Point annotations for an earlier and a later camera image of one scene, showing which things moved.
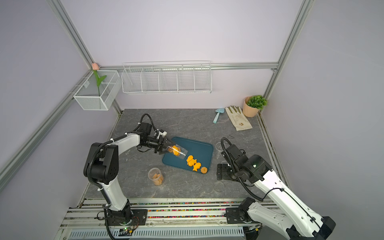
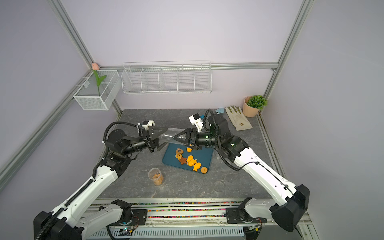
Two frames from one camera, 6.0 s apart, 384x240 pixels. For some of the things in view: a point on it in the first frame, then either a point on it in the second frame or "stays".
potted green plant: x=252 y=104 stays
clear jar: x=177 y=150 → x=168 y=137
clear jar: x=155 y=174 stays
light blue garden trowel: x=218 y=111 stays
